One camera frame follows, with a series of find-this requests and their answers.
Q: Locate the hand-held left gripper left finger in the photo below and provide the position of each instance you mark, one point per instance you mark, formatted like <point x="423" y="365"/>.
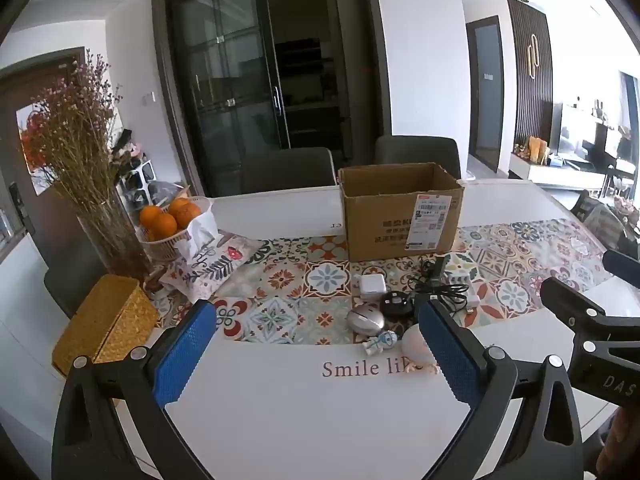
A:
<point x="182" y="355"/>

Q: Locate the dark glass sliding door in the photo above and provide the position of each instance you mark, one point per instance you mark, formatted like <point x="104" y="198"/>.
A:
<point x="240" y="85"/>

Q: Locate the brown entrance door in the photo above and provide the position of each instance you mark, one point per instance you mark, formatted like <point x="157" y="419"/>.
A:
<point x="30" y="110"/>

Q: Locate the white wall switch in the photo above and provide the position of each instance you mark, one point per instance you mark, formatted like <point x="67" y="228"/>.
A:
<point x="148" y="97"/>

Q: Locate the dark patterned chair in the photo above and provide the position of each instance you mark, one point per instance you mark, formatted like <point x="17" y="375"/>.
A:
<point x="600" y="220"/>

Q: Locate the white square power adapter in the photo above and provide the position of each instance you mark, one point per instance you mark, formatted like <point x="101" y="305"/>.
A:
<point x="369" y="287"/>

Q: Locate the black round gadget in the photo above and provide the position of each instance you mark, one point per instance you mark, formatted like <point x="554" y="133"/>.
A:
<point x="396" y="305"/>

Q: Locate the orange fruit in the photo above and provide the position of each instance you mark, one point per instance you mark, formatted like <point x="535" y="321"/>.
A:
<point x="150" y="216"/>
<point x="185" y="211"/>
<point x="166" y="226"/>

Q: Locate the leaf-print cloth tissue box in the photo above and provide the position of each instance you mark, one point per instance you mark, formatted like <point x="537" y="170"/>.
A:
<point x="220" y="266"/>

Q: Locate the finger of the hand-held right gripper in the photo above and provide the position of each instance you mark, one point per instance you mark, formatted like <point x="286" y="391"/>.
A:
<point x="622" y="261"/>
<point x="565" y="300"/>

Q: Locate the white media cabinet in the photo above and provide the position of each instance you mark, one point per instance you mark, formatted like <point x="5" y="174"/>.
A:
<point x="565" y="165"/>

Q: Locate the pale pink round figurine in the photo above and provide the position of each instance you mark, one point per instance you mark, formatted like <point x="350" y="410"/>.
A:
<point x="415" y="347"/>

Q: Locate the white plastic fruit basket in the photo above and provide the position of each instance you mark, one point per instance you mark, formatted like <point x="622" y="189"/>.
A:
<point x="160" y="247"/>

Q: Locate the dried flower bunch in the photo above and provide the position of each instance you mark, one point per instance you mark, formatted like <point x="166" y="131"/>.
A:
<point x="75" y="135"/>

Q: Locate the clear glass vase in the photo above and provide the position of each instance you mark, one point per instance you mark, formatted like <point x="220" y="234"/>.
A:
<point x="115" y="245"/>

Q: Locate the small blue white robot figurine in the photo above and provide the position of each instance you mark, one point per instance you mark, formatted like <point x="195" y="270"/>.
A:
<point x="380" y="341"/>

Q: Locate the white shoe rack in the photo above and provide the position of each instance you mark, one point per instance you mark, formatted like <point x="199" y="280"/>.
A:
<point x="137" y="180"/>

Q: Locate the person's right hand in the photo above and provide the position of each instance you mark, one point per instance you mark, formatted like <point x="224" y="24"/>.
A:
<point x="625" y="445"/>

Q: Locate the dark interior door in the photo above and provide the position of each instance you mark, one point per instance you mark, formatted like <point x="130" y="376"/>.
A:
<point x="487" y="90"/>

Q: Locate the dark slatted wall panel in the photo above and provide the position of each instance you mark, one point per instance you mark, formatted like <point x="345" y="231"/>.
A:
<point x="530" y="75"/>

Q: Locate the patterned tile-print table runner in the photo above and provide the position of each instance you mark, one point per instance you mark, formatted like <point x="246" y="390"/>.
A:
<point x="280" y="280"/>

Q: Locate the silver oval case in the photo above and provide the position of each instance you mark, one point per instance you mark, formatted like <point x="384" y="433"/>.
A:
<point x="365" y="319"/>

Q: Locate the brown cardboard box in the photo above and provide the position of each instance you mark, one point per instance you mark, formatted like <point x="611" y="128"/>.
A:
<point x="380" y="220"/>

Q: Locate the yellow woven storage box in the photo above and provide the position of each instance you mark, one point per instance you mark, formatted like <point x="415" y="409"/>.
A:
<point x="100" y="325"/>

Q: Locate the grey dining chair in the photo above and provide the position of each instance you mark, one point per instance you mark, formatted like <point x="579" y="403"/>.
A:
<point x="415" y="152"/>
<point x="287" y="170"/>

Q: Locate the white battery charger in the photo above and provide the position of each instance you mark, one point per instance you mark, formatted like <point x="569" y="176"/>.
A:
<point x="462" y="280"/>

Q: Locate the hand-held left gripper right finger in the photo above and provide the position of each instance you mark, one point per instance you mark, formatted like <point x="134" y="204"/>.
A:
<point x="450" y="355"/>

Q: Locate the dark dining chair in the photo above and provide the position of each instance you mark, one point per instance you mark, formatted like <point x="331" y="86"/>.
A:
<point x="70" y="285"/>

